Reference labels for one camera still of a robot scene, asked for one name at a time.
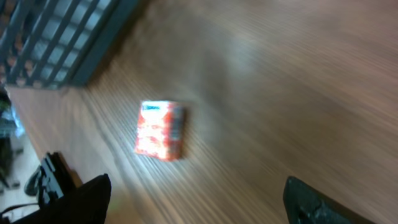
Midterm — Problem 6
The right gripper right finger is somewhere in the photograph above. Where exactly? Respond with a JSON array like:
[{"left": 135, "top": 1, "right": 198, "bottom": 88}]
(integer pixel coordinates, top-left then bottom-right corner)
[{"left": 283, "top": 176, "right": 373, "bottom": 224}]

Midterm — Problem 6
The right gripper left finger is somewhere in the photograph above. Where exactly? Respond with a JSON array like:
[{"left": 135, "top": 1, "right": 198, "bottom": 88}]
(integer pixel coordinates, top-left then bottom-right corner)
[{"left": 14, "top": 174, "right": 111, "bottom": 224}]

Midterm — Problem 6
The small red tissue pack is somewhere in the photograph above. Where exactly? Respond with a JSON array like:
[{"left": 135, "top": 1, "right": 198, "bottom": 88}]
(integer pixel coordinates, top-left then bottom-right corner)
[{"left": 134, "top": 100, "right": 185, "bottom": 161}]

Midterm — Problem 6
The grey plastic mesh basket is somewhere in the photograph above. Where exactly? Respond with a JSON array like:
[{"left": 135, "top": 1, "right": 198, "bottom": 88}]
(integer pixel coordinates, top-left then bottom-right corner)
[{"left": 1, "top": 0, "right": 139, "bottom": 90}]

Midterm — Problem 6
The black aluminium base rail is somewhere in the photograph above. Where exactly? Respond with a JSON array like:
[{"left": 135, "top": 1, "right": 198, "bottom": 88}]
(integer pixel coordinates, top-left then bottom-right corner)
[{"left": 24, "top": 152, "right": 76, "bottom": 208}]

